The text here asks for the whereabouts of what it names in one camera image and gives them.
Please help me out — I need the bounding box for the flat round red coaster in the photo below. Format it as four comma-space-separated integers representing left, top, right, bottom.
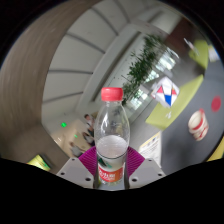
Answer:
210, 95, 222, 113

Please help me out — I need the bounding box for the green lit wall screen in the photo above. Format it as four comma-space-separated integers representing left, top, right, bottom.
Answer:
27, 154, 52, 172

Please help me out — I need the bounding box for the red and white mug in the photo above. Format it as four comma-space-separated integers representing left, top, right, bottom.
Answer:
187, 108, 210, 142

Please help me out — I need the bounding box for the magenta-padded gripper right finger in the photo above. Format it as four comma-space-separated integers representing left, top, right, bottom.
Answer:
124, 146, 167, 190

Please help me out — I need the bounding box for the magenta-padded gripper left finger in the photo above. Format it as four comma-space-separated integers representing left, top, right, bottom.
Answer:
56, 145, 99, 190

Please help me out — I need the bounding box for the row of potted green plants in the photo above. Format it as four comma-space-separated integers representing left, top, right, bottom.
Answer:
121, 34, 168, 106

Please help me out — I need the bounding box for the person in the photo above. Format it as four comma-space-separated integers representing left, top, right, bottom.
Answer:
83, 113, 96, 133
69, 141, 84, 158
82, 131, 95, 146

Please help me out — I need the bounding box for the clear red-capped water bottle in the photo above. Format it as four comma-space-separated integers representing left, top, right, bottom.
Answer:
93, 87, 131, 186

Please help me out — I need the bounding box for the white cube red blue pattern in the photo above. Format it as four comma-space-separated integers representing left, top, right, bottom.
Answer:
151, 76, 180, 108

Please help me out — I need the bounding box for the small lime green table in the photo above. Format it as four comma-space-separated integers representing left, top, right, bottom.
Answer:
188, 39, 210, 70

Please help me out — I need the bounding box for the large lime green table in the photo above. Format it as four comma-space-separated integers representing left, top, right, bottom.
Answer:
145, 74, 205, 131

